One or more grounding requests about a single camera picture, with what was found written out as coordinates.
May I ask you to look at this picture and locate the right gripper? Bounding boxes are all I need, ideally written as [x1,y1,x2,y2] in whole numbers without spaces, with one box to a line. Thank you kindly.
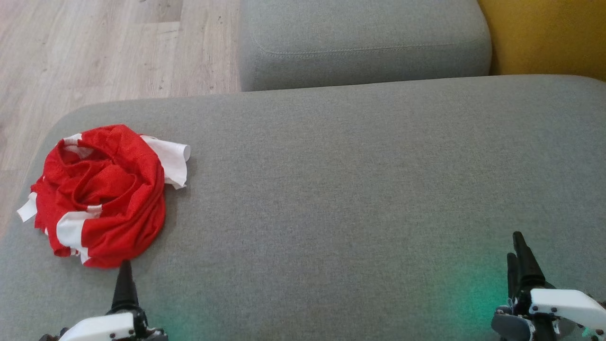
[507,231,606,341]

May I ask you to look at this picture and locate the large grey sofa seat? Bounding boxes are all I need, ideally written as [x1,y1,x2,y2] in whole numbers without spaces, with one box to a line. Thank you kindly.
[0,74,606,341]

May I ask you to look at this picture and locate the mustard yellow cushion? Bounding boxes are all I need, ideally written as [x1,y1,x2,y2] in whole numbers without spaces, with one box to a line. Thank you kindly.
[477,0,606,81]

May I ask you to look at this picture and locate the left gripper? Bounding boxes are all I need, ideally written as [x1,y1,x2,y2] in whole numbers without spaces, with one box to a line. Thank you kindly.
[39,260,169,341]

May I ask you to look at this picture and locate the red white basketball jersey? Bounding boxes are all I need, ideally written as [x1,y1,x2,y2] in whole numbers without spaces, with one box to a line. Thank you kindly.
[17,124,191,269]

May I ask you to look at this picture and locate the small grey sofa cushion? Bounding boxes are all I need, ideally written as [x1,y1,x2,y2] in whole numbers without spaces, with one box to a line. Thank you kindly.
[238,0,493,92]

